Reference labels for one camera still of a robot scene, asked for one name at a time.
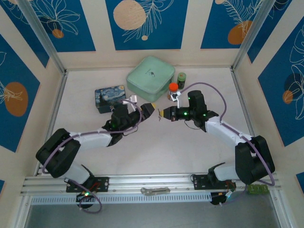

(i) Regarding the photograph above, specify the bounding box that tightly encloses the green terminal block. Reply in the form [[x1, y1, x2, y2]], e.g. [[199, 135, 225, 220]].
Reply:
[[247, 184, 270, 196]]

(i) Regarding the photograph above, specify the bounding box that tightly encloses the aluminium frame post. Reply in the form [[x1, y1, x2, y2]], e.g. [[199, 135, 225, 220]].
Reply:
[[18, 0, 67, 75], [232, 0, 279, 71]]

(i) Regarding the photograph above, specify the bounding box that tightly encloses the controller board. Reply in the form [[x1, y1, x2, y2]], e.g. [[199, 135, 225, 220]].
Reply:
[[76, 191, 96, 210], [210, 191, 233, 206]]

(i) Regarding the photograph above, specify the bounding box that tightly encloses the green-lid dark jar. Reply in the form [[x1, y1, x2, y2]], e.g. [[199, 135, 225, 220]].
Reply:
[[177, 72, 187, 90]]

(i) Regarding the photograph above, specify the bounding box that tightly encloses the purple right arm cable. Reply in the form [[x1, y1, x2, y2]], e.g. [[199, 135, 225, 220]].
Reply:
[[180, 82, 276, 206]]

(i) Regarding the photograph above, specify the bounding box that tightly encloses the thin black right cable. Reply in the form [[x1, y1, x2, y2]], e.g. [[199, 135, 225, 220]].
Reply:
[[183, 120, 202, 131]]

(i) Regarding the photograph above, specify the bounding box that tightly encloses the white slotted cable duct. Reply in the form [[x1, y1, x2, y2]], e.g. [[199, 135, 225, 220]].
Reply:
[[30, 192, 212, 205]]

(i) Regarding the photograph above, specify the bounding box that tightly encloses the starry night tin box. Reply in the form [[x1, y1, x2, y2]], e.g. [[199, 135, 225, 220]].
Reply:
[[94, 85, 128, 114]]

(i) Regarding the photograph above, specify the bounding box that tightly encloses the mint green zip pouch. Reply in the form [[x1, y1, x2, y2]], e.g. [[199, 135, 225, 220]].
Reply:
[[125, 56, 176, 102]]

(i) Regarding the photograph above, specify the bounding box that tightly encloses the black right mount plate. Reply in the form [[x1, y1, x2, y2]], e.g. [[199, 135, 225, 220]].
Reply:
[[191, 174, 238, 191]]

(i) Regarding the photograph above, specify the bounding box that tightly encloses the right controller board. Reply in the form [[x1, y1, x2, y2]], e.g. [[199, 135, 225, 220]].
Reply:
[[210, 191, 233, 206]]

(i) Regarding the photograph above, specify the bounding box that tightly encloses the silver metal bracket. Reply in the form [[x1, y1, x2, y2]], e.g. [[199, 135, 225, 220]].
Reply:
[[140, 187, 171, 196]]

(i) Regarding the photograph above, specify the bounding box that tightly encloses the black mount plate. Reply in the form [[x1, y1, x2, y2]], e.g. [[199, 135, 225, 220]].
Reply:
[[66, 177, 110, 193], [191, 174, 238, 191]]

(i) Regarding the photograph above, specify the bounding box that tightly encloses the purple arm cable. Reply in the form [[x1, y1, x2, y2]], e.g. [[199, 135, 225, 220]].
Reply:
[[180, 82, 276, 206], [42, 99, 143, 214]]

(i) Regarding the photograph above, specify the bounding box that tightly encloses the aluminium side rail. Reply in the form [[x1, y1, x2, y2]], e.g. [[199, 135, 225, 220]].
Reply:
[[34, 71, 69, 178], [229, 67, 261, 141]]

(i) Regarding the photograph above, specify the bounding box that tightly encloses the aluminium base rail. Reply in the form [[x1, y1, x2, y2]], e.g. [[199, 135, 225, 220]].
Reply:
[[20, 172, 283, 197]]

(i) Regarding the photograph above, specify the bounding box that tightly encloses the black left mount plate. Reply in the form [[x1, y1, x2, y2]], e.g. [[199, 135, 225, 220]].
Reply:
[[66, 177, 110, 193]]

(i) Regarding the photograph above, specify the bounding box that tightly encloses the orange-lid bottle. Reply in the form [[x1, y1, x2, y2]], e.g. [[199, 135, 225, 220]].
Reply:
[[167, 82, 179, 102]]

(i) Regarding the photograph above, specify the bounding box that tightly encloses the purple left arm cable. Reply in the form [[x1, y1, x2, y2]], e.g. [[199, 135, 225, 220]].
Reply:
[[42, 99, 143, 214]]

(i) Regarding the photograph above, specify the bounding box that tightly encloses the left controller board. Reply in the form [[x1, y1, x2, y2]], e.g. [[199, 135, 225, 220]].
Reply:
[[76, 191, 96, 210]]

